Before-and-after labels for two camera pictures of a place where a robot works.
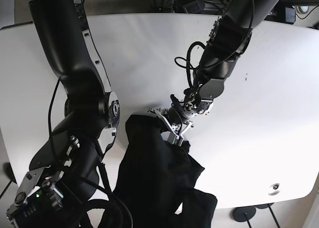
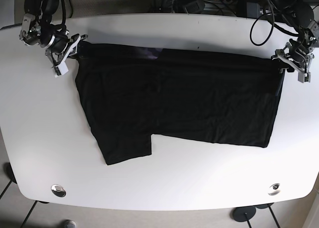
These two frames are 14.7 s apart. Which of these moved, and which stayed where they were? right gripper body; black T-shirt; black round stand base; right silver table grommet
Moved: black T-shirt; right gripper body
Stayed: black round stand base; right silver table grommet
